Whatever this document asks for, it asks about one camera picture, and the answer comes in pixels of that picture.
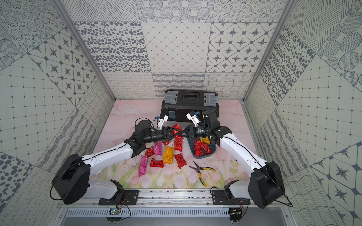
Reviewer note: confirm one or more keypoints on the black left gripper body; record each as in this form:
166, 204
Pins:
166, 134

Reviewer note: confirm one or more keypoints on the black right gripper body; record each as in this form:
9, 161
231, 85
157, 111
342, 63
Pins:
201, 131

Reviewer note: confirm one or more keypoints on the red tea bag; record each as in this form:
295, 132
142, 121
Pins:
178, 144
157, 163
150, 152
168, 140
181, 162

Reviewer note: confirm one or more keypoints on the teal plastic storage box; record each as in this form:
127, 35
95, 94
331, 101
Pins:
197, 133

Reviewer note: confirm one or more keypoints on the yellow tea bag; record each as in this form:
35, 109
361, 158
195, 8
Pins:
168, 155
205, 140

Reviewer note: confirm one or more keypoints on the magenta tea bag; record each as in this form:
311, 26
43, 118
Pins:
158, 148
143, 166

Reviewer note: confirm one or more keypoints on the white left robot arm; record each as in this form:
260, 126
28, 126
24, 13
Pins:
73, 181

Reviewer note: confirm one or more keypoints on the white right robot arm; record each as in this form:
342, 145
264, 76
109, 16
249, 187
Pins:
265, 181

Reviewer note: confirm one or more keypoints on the pile of red tea bags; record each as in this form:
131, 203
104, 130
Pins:
201, 149

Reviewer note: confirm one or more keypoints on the black plastic toolbox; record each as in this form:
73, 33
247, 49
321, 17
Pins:
179, 102

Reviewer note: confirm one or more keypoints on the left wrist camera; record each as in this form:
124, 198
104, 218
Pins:
161, 120

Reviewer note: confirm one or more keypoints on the aluminium mounting rail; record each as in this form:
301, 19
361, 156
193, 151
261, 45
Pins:
159, 203

